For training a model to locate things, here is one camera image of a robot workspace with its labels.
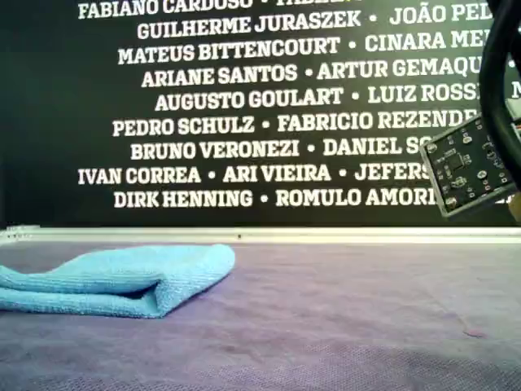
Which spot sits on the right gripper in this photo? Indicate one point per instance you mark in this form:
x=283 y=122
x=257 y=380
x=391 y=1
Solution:
x=516 y=208

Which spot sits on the aluminium table frame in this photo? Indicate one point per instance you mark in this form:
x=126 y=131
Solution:
x=325 y=235

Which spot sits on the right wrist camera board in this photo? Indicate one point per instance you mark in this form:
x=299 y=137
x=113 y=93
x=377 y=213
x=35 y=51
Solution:
x=460 y=163

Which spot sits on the blue microfiber cloth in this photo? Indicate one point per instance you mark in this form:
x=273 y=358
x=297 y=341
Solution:
x=183 y=269

